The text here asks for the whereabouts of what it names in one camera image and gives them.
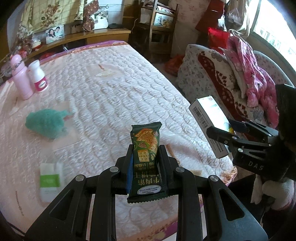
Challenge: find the pink quilted table cover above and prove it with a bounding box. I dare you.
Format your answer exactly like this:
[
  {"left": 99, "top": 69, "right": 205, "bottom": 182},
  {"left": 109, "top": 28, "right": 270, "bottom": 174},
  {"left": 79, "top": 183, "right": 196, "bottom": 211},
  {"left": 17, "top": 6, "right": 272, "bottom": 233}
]
[{"left": 1, "top": 42, "right": 237, "bottom": 231}]

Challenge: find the framed couple photo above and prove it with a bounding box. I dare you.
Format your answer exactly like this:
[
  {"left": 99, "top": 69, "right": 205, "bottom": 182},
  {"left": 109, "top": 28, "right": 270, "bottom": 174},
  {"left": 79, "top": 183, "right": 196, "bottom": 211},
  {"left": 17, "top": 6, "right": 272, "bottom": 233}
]
[{"left": 45, "top": 25, "right": 65, "bottom": 44}]

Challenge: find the pink patterned pajama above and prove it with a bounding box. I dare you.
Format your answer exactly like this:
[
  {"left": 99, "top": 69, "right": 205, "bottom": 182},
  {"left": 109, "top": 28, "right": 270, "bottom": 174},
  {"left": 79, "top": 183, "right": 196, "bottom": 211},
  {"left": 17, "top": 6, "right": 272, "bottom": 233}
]
[{"left": 222, "top": 36, "right": 279, "bottom": 128}]

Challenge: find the wooden tv cabinet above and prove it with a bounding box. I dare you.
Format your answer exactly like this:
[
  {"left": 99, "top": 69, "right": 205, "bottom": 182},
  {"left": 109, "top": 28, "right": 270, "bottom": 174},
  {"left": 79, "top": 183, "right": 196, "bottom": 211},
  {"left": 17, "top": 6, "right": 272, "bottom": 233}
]
[{"left": 27, "top": 28, "right": 131, "bottom": 60}]

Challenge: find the green fuzzy cloth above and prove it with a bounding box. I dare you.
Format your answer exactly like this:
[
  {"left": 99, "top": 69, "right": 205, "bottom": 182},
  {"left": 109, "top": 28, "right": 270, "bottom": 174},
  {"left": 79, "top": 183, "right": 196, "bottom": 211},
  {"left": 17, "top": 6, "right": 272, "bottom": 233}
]
[{"left": 25, "top": 109, "right": 73, "bottom": 140}]

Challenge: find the yellow floral cloth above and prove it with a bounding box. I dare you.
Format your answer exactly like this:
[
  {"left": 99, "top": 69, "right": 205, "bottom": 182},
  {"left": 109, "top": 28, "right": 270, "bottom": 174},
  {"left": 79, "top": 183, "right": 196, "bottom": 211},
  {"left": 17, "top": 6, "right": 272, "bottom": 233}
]
[{"left": 20, "top": 0, "right": 84, "bottom": 32}]

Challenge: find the green cracker packet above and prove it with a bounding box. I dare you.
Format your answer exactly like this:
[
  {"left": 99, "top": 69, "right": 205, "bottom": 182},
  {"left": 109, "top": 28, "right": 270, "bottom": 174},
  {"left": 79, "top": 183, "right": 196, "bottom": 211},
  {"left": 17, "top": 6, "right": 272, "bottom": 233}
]
[{"left": 127, "top": 121, "right": 168, "bottom": 203}]

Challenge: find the white pink-label pill bottle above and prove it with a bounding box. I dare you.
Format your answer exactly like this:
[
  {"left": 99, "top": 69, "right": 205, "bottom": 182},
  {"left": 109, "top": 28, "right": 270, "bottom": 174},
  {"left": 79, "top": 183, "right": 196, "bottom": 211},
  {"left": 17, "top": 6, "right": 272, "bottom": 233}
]
[{"left": 28, "top": 60, "right": 49, "bottom": 93}]

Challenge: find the wooden chair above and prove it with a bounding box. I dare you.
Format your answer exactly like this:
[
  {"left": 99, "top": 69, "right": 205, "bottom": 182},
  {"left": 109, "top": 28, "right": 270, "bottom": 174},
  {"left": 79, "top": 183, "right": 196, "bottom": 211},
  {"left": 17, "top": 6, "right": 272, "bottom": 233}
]
[{"left": 130, "top": 1, "right": 179, "bottom": 63}]

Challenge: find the red cushion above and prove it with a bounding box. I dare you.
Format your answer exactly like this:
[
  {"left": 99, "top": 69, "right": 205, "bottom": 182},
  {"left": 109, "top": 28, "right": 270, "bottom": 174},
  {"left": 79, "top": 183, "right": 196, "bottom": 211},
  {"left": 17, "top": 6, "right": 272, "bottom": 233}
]
[{"left": 208, "top": 27, "right": 230, "bottom": 49}]

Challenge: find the white green tissue pack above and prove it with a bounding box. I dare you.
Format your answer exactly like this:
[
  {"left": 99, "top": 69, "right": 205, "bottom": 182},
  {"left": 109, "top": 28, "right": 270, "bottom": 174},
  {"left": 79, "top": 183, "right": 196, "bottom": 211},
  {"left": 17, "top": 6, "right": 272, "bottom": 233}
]
[{"left": 40, "top": 163, "right": 64, "bottom": 203}]

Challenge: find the pink water bottle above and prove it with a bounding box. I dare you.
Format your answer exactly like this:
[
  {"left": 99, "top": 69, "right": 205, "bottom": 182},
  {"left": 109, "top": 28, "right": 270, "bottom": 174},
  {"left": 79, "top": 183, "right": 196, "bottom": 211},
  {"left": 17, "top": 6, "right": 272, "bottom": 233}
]
[{"left": 10, "top": 54, "right": 34, "bottom": 100}]

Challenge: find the white barcode medicine box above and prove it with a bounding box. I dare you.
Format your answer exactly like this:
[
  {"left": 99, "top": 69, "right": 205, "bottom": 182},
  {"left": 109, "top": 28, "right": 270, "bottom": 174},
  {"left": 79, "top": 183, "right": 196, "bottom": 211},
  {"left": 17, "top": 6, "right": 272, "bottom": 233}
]
[{"left": 189, "top": 96, "right": 234, "bottom": 159}]

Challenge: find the floral red sofa cover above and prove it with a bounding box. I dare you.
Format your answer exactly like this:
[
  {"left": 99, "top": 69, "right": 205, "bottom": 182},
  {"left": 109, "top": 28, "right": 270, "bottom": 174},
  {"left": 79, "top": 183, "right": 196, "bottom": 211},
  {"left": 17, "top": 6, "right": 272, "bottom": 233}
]
[{"left": 176, "top": 44, "right": 296, "bottom": 130}]

